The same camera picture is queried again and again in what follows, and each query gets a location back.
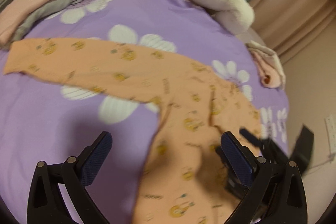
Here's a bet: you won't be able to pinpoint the orange cartoon print shirt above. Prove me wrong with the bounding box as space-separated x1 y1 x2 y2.
4 38 261 223

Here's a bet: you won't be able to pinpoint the beige and pink folded clothes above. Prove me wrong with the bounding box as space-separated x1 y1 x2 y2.
245 40 286 90

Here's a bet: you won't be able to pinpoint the pink and grey folded clothes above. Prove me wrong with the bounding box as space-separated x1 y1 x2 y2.
0 0 77 45

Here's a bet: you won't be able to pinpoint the pink curtain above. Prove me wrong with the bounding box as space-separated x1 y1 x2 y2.
247 0 336 64

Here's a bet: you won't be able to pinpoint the white wall power strip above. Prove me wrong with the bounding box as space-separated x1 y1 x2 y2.
325 115 336 155

